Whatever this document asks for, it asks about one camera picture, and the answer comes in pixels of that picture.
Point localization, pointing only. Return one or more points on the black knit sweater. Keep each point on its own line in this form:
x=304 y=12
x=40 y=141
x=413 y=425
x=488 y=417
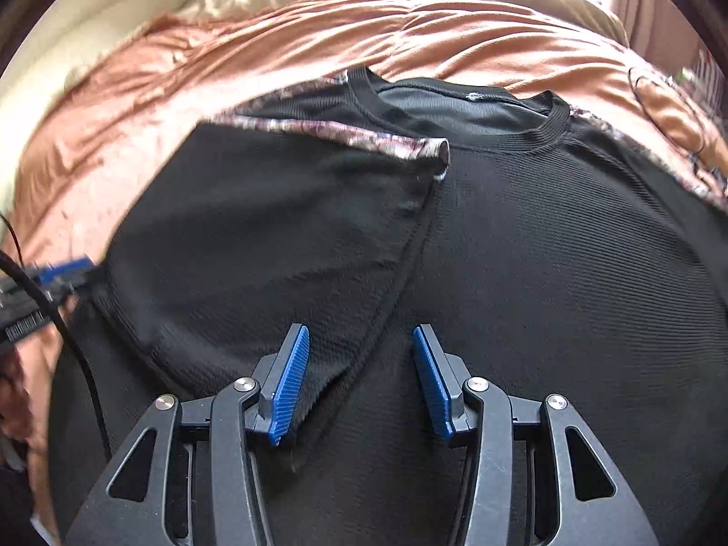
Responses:
x=540 y=239

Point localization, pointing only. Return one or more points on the orange-brown blanket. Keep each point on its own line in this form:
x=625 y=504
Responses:
x=284 y=57

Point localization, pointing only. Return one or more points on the pink curtain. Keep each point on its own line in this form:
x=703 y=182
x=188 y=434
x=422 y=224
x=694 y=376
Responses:
x=654 y=11

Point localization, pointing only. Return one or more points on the striped paper bag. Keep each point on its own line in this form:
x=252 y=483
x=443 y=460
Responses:
x=708 y=71

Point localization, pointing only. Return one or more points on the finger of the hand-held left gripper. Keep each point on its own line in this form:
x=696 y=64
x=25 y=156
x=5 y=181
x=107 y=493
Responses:
x=25 y=328
x=62 y=272

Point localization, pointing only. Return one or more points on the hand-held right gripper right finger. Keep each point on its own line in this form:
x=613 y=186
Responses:
x=435 y=387

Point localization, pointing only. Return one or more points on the cream padded headboard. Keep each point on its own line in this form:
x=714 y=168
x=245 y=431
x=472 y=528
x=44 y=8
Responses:
x=68 y=51

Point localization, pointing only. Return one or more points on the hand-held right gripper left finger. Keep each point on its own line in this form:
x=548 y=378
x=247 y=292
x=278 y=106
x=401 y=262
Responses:
x=287 y=387

